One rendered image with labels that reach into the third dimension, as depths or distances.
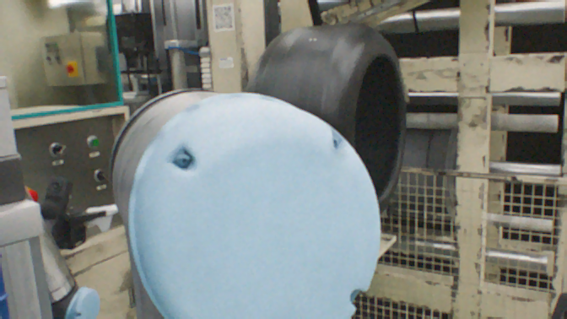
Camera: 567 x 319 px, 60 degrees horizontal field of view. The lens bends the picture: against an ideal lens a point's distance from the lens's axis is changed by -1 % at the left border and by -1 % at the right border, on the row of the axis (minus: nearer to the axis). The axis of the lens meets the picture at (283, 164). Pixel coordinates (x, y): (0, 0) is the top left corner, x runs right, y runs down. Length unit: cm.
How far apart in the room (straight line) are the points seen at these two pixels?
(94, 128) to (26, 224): 98
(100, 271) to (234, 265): 132
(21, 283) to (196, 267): 37
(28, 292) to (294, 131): 41
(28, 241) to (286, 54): 88
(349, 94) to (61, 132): 77
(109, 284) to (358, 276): 135
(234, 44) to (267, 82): 29
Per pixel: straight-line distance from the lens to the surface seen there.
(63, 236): 121
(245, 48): 150
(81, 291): 101
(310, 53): 125
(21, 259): 56
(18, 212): 55
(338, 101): 118
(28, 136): 140
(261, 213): 21
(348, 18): 176
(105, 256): 153
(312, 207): 22
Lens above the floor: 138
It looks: 12 degrees down
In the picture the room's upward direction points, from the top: 3 degrees counter-clockwise
